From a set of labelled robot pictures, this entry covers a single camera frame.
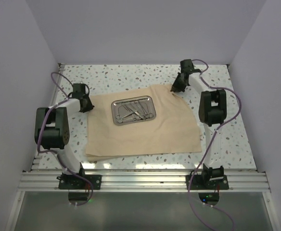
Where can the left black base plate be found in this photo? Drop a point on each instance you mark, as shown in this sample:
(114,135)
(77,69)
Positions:
(70,182)

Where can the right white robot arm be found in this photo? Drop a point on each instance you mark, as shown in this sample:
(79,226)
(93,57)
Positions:
(212,113)

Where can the steel forceps with ring handles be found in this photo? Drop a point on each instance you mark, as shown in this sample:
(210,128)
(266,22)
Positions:
(147,114)

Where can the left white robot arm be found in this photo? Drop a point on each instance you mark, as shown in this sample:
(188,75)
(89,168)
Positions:
(52,133)

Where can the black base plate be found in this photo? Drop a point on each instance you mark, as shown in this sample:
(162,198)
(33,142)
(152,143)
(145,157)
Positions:
(209,179)
(70,182)

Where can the beige surgical wrap cloth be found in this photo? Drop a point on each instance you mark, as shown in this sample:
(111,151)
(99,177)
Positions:
(173,130)

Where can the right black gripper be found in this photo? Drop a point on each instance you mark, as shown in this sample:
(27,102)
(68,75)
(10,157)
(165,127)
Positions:
(175,87)

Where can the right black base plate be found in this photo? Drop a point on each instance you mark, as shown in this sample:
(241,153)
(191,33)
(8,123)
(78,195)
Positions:
(209,179)

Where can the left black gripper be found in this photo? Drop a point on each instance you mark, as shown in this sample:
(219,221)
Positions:
(90,106)

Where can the stainless steel instrument tray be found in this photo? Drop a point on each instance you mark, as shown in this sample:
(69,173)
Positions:
(125,106)

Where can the small steel scissors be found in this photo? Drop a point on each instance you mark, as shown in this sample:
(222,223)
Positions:
(119,117)

